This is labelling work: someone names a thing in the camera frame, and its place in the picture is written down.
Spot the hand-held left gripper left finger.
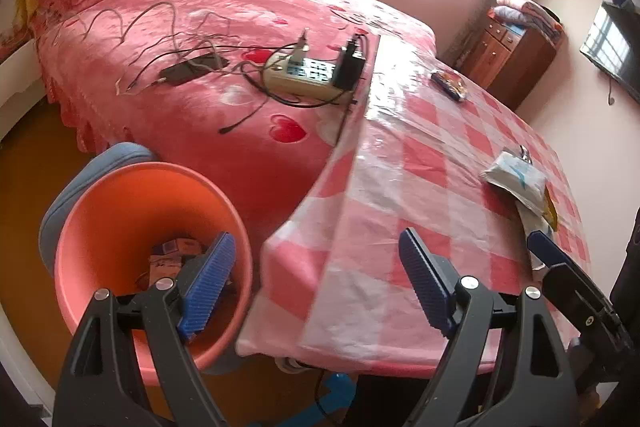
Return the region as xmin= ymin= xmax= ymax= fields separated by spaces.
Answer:
xmin=54 ymin=231 xmax=237 ymax=427

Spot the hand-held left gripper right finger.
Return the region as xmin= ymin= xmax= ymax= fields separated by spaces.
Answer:
xmin=398 ymin=227 xmax=581 ymax=427

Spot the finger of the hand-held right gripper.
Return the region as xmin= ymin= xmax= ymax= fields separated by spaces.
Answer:
xmin=526 ymin=230 xmax=627 ymax=349

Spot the silver wet wipes packet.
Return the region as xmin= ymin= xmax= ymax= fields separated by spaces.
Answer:
xmin=479 ymin=151 xmax=548 ymax=208

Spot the orange plastic bin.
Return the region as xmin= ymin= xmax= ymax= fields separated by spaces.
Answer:
xmin=54 ymin=162 xmax=251 ymax=370

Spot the yellow wrapper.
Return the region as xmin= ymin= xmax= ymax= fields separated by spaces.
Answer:
xmin=542 ymin=187 xmax=560 ymax=228

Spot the small carton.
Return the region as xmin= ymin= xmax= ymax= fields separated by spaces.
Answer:
xmin=147 ymin=254 xmax=186 ymax=288
xmin=150 ymin=237 xmax=208 ymax=258

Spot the blue plastic stool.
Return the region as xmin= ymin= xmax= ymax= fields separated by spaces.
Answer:
xmin=315 ymin=372 xmax=358 ymax=427

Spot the brown wooden cabinet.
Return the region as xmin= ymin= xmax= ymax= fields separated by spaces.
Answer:
xmin=457 ymin=14 xmax=566 ymax=110

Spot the small dark snack packet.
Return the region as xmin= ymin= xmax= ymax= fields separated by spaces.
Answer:
xmin=431 ymin=71 xmax=468 ymax=102

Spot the black plug adapter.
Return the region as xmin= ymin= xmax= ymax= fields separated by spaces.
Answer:
xmin=332 ymin=34 xmax=371 ymax=90

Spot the beige power strip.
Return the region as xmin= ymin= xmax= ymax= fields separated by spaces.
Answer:
xmin=262 ymin=47 xmax=338 ymax=100

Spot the folded blankets stack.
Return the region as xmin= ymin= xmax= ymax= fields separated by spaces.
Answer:
xmin=487 ymin=0 xmax=563 ymax=40

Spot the grey plug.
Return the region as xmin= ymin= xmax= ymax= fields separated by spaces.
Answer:
xmin=294 ymin=29 xmax=312 ymax=64

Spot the white cable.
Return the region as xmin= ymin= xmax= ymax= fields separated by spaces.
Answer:
xmin=75 ymin=1 xmax=236 ymax=96

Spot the wall television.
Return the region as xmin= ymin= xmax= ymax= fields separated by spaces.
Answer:
xmin=580 ymin=0 xmax=640 ymax=102

